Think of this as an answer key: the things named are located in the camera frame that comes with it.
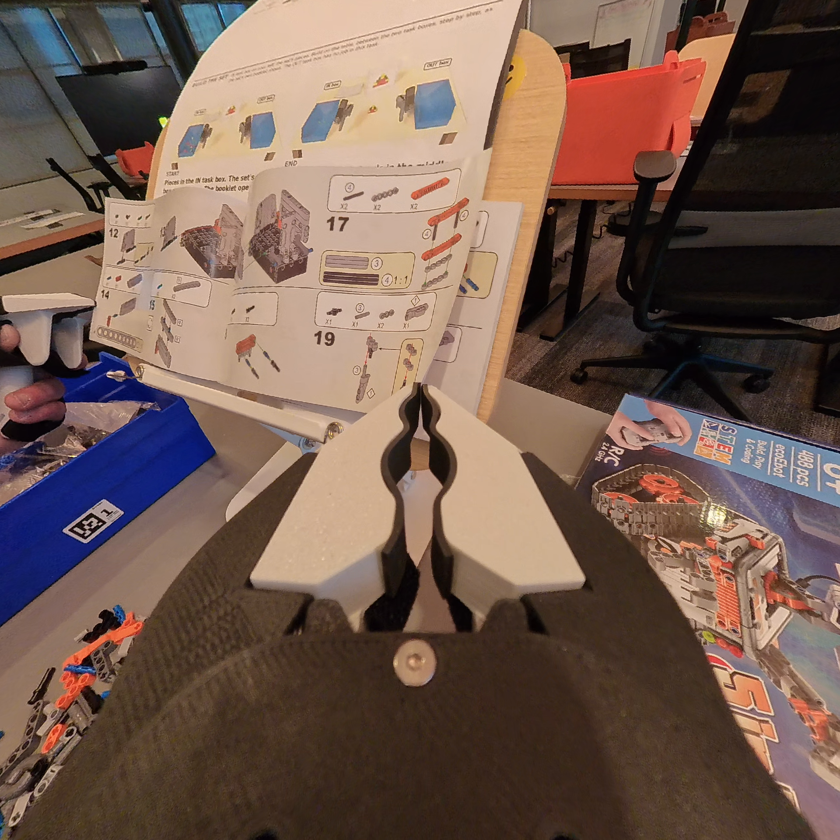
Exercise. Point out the pile of plastic building pieces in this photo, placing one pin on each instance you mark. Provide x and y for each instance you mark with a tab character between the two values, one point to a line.
72	676

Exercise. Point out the robot kit box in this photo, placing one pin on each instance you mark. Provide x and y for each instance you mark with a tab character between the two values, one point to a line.
722	499

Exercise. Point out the blue plastic bin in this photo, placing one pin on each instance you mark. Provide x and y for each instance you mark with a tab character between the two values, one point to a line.
98	499

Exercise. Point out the yellow round sticker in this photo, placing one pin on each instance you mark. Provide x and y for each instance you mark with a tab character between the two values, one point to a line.
518	75

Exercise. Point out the white instruction sheet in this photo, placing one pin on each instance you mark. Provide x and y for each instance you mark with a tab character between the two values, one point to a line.
328	52

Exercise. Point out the black monitor screen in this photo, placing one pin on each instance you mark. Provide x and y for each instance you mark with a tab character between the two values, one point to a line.
118	105

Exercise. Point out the orange desk divider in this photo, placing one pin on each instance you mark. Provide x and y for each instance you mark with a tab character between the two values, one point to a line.
134	161
623	118

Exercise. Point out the black office chair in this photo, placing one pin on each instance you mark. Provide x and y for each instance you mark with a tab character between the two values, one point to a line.
754	197

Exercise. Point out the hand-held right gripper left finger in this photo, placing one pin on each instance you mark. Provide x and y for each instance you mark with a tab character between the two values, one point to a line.
315	518

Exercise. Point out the wooden board document stand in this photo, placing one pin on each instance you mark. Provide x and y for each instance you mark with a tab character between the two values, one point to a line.
531	197

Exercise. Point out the clear plastic bag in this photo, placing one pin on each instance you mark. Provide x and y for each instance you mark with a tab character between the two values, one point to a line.
105	420

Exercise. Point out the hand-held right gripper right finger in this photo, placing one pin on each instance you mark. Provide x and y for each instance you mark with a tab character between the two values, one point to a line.
512	525

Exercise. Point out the instruction booklet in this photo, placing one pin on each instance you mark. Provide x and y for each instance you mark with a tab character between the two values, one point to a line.
295	295

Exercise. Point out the white whiteboard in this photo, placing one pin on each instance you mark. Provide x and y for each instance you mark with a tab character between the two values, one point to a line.
620	23

